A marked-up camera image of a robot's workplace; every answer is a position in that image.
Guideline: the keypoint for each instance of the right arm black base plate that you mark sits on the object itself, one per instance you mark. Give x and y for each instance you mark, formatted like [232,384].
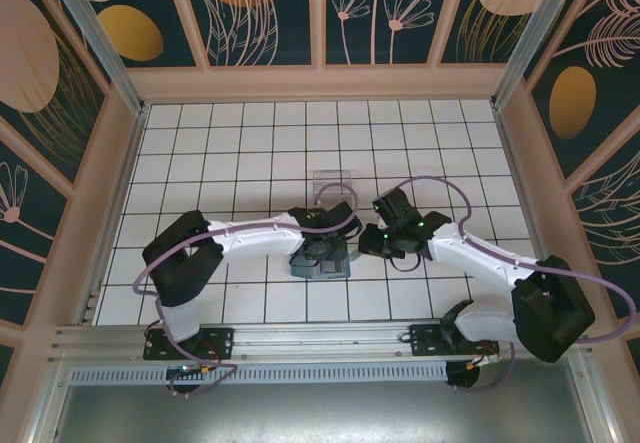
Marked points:
[425,338]

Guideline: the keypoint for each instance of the grey metal sheet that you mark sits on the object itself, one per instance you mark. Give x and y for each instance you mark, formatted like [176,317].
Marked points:
[320,413]

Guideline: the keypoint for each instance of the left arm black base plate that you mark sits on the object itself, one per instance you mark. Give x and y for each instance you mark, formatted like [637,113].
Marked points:
[222,338]

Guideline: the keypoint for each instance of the aluminium frame rail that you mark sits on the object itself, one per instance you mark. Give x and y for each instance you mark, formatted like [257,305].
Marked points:
[320,338]

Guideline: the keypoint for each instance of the teal leather card holder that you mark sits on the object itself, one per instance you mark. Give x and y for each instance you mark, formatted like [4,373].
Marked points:
[347,268]

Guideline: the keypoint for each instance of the wiring board with green light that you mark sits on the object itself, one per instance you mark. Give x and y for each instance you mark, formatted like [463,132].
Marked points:
[187,369]

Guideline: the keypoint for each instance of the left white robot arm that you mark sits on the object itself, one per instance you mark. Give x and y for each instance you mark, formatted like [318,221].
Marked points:
[260,235]

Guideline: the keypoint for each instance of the aluminium corner post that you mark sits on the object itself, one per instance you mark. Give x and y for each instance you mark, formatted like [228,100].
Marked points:
[530,33]
[95,28]

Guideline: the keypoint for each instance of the clear acrylic card stand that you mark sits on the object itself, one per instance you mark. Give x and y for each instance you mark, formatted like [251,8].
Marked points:
[332,175]

